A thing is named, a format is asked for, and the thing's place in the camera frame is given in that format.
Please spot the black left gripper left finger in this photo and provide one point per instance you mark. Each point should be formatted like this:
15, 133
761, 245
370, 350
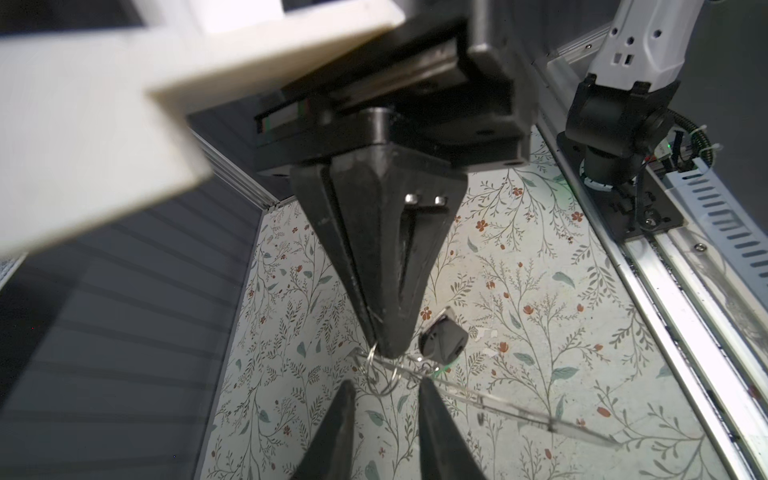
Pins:
330, 453

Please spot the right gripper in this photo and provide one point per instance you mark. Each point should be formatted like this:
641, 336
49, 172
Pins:
450, 83

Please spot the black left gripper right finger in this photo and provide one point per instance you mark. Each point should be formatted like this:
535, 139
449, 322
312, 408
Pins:
443, 451

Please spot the key with black tag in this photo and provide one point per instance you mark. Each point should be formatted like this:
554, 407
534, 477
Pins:
444, 340

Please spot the key with green tag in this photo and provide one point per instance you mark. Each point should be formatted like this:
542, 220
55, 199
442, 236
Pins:
444, 371

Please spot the silver split keyring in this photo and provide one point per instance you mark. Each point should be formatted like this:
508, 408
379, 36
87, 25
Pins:
368, 366
389, 377

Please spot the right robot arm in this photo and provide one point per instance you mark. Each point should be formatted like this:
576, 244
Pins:
620, 111

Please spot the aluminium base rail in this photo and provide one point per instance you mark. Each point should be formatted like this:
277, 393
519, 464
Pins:
691, 284

